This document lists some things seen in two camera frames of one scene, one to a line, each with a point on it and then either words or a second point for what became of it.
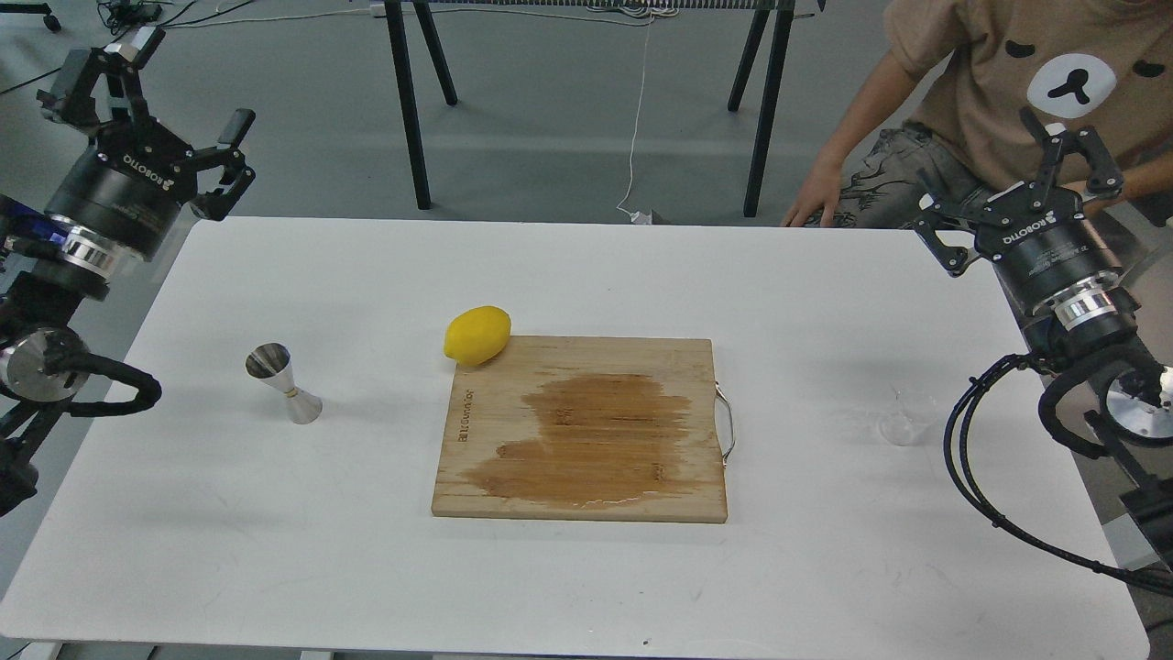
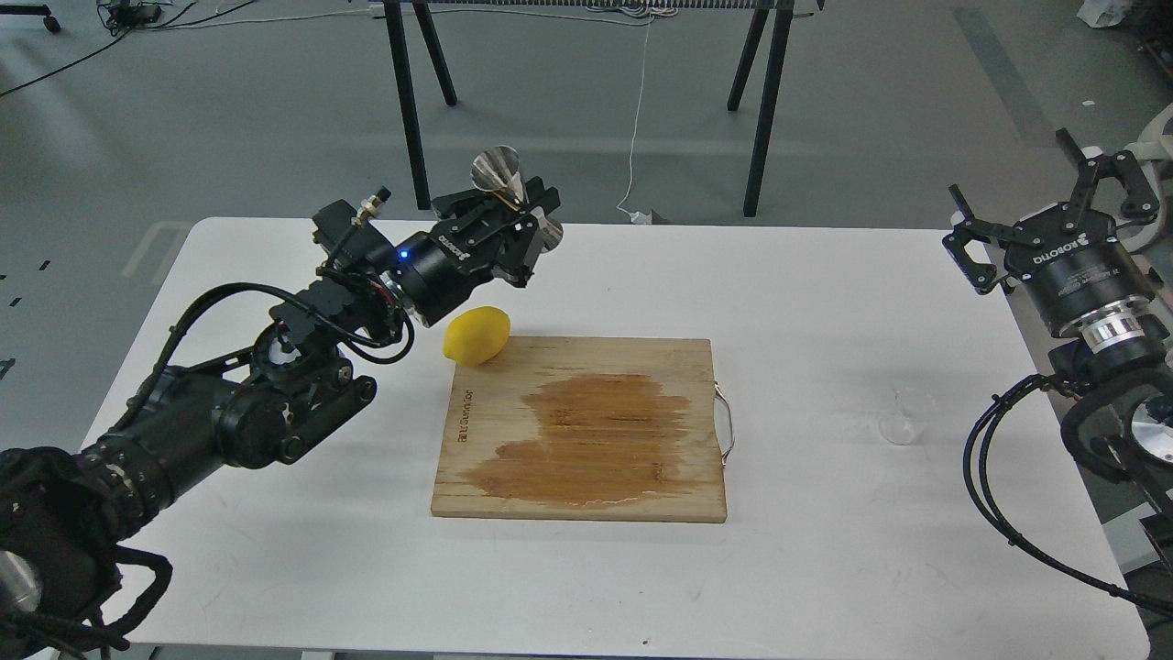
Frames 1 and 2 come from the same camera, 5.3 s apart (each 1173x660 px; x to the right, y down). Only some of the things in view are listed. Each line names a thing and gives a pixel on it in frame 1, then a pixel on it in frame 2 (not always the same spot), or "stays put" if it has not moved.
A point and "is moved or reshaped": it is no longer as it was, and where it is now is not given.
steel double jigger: x=272 y=363 is moved or reshaped
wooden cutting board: x=587 y=427 stays put
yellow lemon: x=477 y=335 stays put
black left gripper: x=126 y=190 → x=440 y=268
